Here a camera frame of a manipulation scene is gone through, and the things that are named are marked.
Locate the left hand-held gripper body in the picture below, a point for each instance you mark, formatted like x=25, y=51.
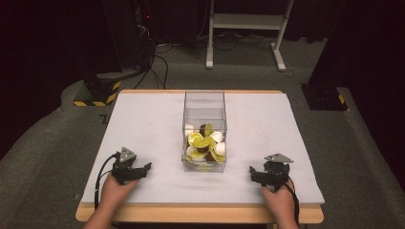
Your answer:
x=124, y=168

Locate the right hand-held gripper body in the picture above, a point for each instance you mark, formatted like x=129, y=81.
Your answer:
x=274, y=174

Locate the person's left hand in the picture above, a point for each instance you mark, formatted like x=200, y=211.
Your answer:
x=115, y=191

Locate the person's right hand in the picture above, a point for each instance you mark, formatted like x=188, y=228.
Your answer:
x=280, y=202

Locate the toy lime wedge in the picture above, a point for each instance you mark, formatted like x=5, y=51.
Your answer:
x=219, y=157
x=208, y=129

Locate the white table mat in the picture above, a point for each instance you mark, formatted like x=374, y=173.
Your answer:
x=149, y=127

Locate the white toy piece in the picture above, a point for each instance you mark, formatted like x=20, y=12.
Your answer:
x=189, y=129
x=220, y=148
x=217, y=136

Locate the brown toy piece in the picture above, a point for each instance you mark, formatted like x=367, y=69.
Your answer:
x=202, y=129
x=210, y=156

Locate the toy lime half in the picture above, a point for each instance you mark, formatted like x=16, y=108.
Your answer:
x=203, y=143
x=194, y=137
x=196, y=154

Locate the wooden table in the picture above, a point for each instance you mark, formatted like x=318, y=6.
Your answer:
x=197, y=213

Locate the clear plastic box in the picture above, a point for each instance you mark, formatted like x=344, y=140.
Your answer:
x=204, y=111

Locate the black base with yellow stripes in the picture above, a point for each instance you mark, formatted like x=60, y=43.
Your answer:
x=100, y=90

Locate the black stand base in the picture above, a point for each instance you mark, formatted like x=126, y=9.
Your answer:
x=323, y=97

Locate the dark equipment rack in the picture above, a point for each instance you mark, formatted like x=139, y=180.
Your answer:
x=127, y=31

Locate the white metal stand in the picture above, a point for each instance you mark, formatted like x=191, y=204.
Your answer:
x=246, y=22

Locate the dark curtain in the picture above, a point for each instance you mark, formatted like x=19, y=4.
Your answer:
x=366, y=41

